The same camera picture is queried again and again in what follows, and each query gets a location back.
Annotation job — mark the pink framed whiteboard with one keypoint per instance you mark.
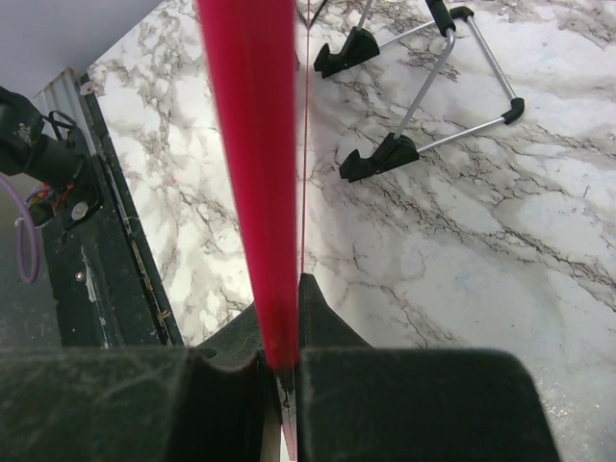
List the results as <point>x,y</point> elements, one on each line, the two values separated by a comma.
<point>250,50</point>

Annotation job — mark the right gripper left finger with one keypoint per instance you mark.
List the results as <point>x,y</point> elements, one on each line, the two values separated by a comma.
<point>138,403</point>

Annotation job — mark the aluminium side rail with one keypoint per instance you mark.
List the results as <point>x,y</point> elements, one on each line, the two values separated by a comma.
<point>64,93</point>

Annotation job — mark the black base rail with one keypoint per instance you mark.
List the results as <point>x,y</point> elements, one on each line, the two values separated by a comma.
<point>104,280</point>

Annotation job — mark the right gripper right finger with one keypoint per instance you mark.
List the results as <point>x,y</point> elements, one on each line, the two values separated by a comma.
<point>357,402</point>

